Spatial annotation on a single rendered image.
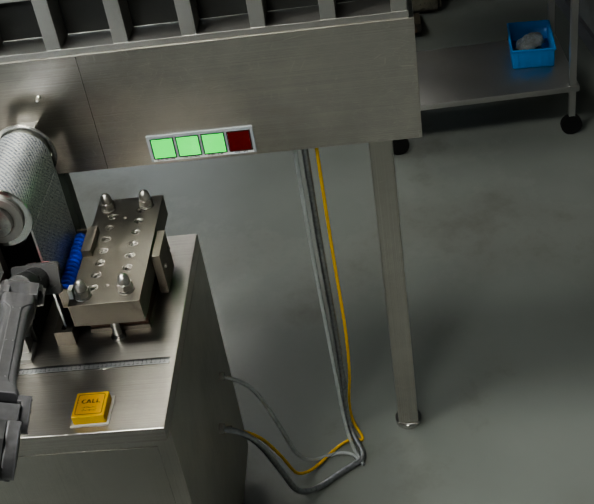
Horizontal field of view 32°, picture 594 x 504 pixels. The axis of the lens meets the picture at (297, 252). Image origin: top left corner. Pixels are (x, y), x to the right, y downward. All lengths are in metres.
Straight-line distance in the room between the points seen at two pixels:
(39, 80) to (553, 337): 1.93
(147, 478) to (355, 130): 0.91
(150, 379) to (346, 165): 2.35
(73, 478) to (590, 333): 1.89
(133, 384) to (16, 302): 0.37
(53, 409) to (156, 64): 0.78
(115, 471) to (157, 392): 0.21
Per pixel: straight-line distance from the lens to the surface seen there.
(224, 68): 2.35
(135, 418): 2.21
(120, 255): 2.42
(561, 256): 3.90
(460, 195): 4.22
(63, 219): 2.47
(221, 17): 2.38
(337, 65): 2.34
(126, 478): 2.35
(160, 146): 2.47
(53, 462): 2.34
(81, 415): 2.22
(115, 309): 2.31
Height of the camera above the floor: 2.43
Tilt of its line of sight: 37 degrees down
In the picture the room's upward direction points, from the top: 10 degrees counter-clockwise
